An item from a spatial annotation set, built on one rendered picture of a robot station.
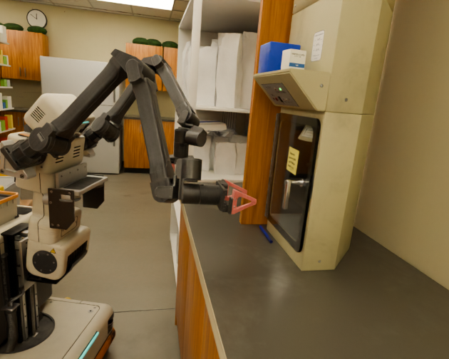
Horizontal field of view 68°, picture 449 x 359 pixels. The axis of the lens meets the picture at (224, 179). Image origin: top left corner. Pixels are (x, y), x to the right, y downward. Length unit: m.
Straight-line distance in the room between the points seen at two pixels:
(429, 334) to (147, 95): 0.95
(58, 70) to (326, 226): 5.26
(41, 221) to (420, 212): 1.38
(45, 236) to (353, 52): 1.26
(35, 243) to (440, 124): 1.52
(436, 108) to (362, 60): 0.37
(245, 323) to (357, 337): 0.25
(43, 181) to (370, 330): 1.21
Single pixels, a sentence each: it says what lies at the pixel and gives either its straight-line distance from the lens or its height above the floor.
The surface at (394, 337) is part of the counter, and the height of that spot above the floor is 0.94.
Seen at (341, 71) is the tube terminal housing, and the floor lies 1.51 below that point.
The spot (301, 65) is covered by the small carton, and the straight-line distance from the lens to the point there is 1.01.
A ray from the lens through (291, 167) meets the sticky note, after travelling 1.07.
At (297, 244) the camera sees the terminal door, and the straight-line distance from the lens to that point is 1.03.
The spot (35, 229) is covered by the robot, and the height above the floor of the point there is 0.86.
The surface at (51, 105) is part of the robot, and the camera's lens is 1.36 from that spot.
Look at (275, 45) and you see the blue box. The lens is 1.09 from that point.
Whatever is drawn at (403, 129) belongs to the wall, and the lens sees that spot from 1.36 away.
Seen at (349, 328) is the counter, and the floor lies 0.94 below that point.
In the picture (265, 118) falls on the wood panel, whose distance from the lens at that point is 1.26.
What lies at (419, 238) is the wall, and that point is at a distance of 1.29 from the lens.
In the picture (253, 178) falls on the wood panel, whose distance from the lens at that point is 1.29.
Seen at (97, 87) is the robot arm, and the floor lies 1.42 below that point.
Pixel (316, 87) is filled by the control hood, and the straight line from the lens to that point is 0.92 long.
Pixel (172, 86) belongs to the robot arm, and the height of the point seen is 1.45.
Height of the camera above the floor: 1.43
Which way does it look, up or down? 14 degrees down
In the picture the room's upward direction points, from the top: 5 degrees clockwise
